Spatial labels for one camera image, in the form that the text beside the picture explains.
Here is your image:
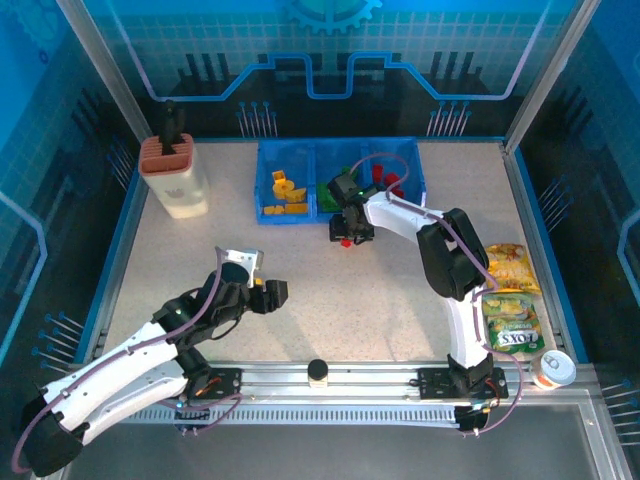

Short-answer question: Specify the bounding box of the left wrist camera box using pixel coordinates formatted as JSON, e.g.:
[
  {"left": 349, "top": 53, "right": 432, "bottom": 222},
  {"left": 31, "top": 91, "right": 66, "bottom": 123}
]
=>
[{"left": 222, "top": 248, "right": 265, "bottom": 289}]

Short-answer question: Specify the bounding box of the small electronics board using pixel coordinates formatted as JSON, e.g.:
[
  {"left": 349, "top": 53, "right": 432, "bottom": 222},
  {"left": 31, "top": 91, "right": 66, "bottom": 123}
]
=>
[
  {"left": 173, "top": 399, "right": 212, "bottom": 437},
  {"left": 454, "top": 404, "right": 495, "bottom": 437}
]

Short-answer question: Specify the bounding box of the orange drink can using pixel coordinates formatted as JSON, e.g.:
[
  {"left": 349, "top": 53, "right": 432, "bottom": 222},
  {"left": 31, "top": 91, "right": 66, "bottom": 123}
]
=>
[{"left": 530, "top": 349, "right": 577, "bottom": 390}]

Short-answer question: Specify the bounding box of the black knife handle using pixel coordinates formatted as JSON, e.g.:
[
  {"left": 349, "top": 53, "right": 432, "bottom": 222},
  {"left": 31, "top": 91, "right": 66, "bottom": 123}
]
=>
[{"left": 160, "top": 99, "right": 182, "bottom": 155}]

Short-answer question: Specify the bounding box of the yellow snack bag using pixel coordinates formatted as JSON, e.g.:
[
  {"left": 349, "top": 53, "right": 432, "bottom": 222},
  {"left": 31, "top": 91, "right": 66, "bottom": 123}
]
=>
[{"left": 483, "top": 242, "right": 544, "bottom": 296}]

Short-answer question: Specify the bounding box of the aluminium frame post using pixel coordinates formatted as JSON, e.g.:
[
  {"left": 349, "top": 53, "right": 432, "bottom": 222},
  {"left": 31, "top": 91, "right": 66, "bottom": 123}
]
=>
[
  {"left": 53, "top": 0, "right": 154, "bottom": 146},
  {"left": 502, "top": 0, "right": 601, "bottom": 154}
]

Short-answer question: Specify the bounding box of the green snack bag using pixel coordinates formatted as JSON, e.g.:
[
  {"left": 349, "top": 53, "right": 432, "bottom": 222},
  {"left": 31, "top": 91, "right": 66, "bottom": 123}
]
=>
[{"left": 481, "top": 292, "right": 547, "bottom": 354}]

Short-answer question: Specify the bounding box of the white knife block pink top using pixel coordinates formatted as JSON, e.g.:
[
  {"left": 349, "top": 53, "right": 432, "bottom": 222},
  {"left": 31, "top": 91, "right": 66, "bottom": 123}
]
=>
[{"left": 138, "top": 132, "right": 211, "bottom": 220}]

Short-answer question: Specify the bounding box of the black round knob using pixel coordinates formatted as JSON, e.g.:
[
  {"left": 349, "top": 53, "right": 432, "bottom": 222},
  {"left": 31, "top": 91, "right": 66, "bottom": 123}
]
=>
[{"left": 306, "top": 358, "right": 330, "bottom": 389}]

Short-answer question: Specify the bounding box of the slotted grey cable duct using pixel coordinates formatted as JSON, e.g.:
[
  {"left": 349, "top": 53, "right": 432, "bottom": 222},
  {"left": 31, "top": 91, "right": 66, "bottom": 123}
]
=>
[{"left": 119, "top": 404, "right": 464, "bottom": 427}]

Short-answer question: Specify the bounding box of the aluminium mounting rail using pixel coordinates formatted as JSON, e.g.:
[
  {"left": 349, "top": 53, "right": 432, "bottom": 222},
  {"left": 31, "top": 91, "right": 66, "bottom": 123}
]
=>
[{"left": 62, "top": 360, "right": 599, "bottom": 404}]

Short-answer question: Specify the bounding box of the blue three-compartment plastic bin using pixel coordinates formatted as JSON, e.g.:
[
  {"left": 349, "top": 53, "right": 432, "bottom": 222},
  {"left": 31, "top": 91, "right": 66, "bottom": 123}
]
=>
[{"left": 254, "top": 137, "right": 429, "bottom": 226}]

